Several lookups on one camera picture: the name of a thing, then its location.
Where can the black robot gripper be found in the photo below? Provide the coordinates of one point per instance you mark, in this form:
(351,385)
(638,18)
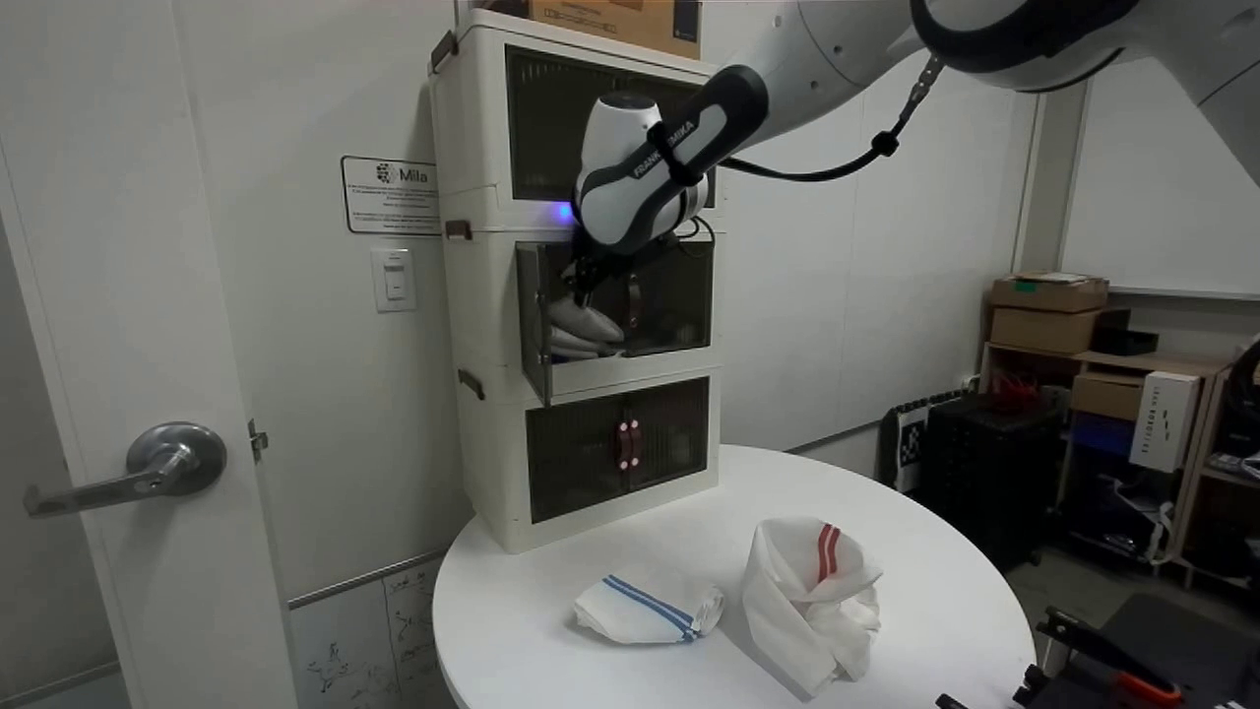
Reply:
(592,271)

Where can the blue striped white towel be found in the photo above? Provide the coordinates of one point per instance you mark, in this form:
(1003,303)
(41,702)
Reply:
(647,609)

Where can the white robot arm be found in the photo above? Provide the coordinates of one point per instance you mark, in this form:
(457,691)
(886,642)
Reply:
(638,171)

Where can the folded towels in cabinet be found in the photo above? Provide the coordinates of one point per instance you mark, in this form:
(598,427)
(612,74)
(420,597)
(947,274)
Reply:
(579,331)

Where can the white three-tier storage cabinet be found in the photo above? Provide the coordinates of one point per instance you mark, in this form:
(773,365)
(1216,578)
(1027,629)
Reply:
(584,380)

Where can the cardboard box on cabinet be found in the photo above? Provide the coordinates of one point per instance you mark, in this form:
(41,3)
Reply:
(630,20)

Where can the red striped white towel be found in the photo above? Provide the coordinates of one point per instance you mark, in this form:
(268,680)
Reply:
(813,603)

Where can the black cube container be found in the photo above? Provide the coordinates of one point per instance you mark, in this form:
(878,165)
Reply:
(993,475)

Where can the cardboard box on shelf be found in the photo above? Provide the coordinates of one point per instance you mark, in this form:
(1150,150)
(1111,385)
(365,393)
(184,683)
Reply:
(1045,313)

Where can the white door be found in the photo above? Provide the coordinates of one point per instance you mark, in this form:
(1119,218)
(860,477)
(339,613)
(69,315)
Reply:
(121,271)

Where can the white round table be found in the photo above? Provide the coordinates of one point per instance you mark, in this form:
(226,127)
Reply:
(949,624)

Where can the white product box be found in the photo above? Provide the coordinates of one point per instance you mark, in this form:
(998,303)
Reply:
(1162,420)

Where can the wooden storage shelf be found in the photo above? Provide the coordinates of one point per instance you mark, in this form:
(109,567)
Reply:
(1195,524)

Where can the black and red tool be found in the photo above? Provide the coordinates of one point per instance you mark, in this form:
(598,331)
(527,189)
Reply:
(1088,671)

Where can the white wall switch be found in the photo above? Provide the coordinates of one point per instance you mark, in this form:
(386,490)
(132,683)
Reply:
(393,281)

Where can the wall sign plaque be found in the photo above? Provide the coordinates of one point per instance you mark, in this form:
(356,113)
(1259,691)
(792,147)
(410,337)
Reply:
(386,196)

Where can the silver door lever handle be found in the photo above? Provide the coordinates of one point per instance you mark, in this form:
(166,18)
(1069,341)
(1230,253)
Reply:
(174,458)

